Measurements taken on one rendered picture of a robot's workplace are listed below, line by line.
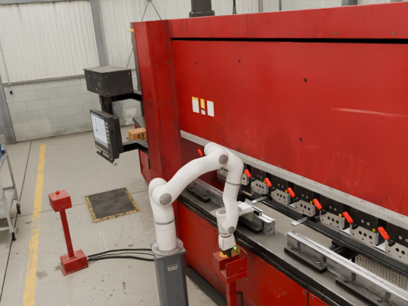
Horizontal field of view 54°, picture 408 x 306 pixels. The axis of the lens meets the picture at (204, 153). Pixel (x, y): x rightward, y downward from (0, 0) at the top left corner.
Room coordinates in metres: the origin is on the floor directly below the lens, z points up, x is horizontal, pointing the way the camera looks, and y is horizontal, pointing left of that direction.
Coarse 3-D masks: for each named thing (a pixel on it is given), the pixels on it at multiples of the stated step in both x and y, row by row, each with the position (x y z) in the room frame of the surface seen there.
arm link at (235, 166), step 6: (210, 144) 2.26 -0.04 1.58; (204, 150) 2.28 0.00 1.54; (228, 156) 2.24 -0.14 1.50; (234, 156) 2.24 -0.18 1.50; (228, 162) 2.23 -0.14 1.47; (234, 162) 2.22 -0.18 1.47; (240, 162) 2.23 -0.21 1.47; (228, 168) 2.22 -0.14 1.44; (234, 168) 2.21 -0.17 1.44; (240, 168) 2.22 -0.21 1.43; (228, 174) 2.23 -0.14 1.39; (234, 174) 2.21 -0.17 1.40; (240, 174) 2.22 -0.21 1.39; (228, 180) 2.22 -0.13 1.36; (234, 180) 2.20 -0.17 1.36; (240, 180) 2.23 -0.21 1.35
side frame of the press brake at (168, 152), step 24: (144, 24) 3.21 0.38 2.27; (144, 48) 3.26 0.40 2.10; (168, 48) 3.28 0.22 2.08; (144, 72) 3.30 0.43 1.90; (168, 72) 3.27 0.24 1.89; (144, 96) 3.35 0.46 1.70; (168, 96) 3.26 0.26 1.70; (144, 120) 3.40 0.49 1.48; (168, 120) 3.25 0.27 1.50; (168, 144) 3.24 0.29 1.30; (192, 144) 3.36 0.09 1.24; (168, 168) 3.23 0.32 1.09
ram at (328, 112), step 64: (192, 64) 3.05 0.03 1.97; (256, 64) 2.42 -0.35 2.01; (320, 64) 2.00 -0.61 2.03; (384, 64) 1.70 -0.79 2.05; (192, 128) 3.12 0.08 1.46; (256, 128) 2.43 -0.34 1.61; (320, 128) 1.99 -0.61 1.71; (384, 128) 1.68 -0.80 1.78; (320, 192) 1.98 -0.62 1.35; (384, 192) 1.66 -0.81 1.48
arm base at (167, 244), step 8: (168, 224) 2.06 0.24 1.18; (160, 232) 2.06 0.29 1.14; (168, 232) 2.05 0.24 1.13; (160, 240) 2.06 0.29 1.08; (168, 240) 2.05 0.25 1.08; (176, 240) 2.10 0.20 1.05; (152, 248) 2.09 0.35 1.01; (160, 248) 2.06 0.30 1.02; (168, 248) 2.05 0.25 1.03; (176, 248) 2.07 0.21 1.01
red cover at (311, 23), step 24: (168, 24) 3.29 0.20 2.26; (192, 24) 2.98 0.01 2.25; (216, 24) 2.73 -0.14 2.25; (240, 24) 2.50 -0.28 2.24; (264, 24) 2.32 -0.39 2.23; (288, 24) 2.16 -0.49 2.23; (312, 24) 2.02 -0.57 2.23; (336, 24) 1.90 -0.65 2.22; (360, 24) 1.79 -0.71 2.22; (384, 24) 1.69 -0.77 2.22
